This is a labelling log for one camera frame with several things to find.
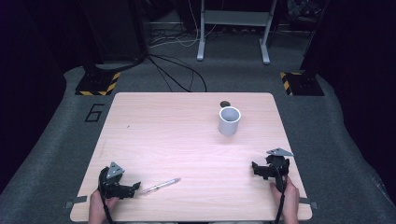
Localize black cabinet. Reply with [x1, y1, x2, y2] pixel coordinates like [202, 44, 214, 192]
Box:
[78, 0, 148, 64]

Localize black floor cables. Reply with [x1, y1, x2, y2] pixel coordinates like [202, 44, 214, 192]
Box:
[146, 53, 208, 93]

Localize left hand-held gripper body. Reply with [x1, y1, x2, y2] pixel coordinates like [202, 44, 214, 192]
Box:
[97, 161, 135, 200]

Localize grey table bracket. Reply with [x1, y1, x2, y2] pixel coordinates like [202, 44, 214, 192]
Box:
[64, 195, 89, 210]
[299, 197, 319, 210]

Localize white cup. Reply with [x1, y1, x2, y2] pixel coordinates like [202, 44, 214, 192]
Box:
[217, 105, 242, 136]

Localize black stand base striped tape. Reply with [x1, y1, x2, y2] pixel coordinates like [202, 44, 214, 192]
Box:
[279, 71, 325, 97]
[75, 71, 121, 97]

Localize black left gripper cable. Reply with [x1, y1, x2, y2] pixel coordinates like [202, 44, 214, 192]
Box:
[100, 191, 116, 224]

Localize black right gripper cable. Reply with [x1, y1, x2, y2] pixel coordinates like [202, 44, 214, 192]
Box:
[273, 175, 288, 224]

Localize person's right hand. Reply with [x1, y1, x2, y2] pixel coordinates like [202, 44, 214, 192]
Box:
[269, 175, 301, 220]

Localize person's left hand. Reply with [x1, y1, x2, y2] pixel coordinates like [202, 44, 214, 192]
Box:
[88, 189, 120, 224]

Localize white metal desk frame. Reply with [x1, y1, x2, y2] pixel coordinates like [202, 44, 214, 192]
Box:
[196, 0, 278, 65]

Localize white floor cable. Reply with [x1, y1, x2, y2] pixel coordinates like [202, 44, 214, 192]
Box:
[148, 0, 219, 49]

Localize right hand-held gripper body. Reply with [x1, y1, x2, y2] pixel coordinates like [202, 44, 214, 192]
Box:
[262, 147, 295, 194]

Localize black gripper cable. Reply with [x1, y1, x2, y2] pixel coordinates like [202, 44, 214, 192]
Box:
[273, 175, 288, 224]
[100, 191, 116, 224]

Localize clear ballpoint pen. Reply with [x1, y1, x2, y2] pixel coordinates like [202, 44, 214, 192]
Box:
[138, 177, 182, 196]

